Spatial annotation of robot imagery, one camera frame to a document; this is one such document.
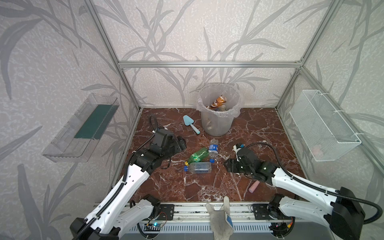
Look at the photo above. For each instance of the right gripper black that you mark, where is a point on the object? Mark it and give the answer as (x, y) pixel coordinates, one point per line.
(232, 165)

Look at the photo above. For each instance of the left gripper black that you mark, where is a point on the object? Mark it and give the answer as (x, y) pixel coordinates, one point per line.
(178, 144)

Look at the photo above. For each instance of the Pepsi bottle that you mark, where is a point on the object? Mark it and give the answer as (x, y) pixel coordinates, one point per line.
(214, 149)

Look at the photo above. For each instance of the green Sprite bottle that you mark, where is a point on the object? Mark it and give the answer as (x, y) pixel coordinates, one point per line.
(198, 156)

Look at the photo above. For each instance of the clear water bottle blue cap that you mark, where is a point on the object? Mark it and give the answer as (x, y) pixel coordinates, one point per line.
(199, 168)

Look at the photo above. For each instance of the brown Nescafe bottle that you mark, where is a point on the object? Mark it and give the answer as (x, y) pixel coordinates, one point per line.
(221, 100)

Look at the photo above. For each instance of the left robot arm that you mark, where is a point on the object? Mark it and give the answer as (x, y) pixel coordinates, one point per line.
(135, 175)

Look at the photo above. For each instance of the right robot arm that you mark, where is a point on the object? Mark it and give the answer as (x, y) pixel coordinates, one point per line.
(339, 210)

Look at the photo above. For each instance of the grey mesh waste bin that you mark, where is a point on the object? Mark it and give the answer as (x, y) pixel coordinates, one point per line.
(214, 125)

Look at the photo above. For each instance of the clear plastic bin liner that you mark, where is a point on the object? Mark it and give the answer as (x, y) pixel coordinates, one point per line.
(211, 92)

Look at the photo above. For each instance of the light blue plastic trowel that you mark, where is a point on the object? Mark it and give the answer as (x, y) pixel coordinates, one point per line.
(188, 121)

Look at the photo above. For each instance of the white knitted work glove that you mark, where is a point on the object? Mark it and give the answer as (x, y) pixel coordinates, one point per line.
(220, 220)

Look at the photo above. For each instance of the green circuit board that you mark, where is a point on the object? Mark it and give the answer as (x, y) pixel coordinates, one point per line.
(154, 226)

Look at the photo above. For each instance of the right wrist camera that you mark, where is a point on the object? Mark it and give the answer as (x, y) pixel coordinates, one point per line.
(237, 148)

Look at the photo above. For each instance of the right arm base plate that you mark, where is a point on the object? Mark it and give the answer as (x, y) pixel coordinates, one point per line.
(261, 212)

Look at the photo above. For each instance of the aluminium front rail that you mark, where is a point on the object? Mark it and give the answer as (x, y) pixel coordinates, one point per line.
(114, 216)

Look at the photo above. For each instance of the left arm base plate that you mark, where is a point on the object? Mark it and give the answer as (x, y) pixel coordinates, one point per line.
(161, 211)

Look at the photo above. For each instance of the white wire mesh basket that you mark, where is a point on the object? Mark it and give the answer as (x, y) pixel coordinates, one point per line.
(326, 133)

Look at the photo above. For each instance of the clear acrylic wall shelf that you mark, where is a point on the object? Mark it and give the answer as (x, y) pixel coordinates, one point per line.
(78, 139)

